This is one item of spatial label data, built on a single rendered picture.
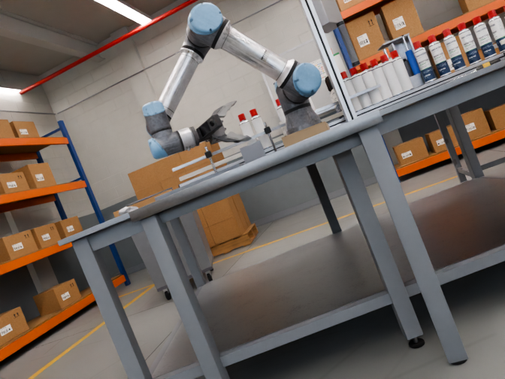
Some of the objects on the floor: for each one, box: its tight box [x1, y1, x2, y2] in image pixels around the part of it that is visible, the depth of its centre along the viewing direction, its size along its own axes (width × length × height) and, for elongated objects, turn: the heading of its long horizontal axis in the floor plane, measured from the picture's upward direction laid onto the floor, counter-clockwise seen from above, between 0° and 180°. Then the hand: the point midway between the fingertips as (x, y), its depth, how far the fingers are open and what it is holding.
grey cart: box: [125, 187, 213, 300], centre depth 436 cm, size 89×63×96 cm
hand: (244, 118), depth 160 cm, fingers open, 14 cm apart
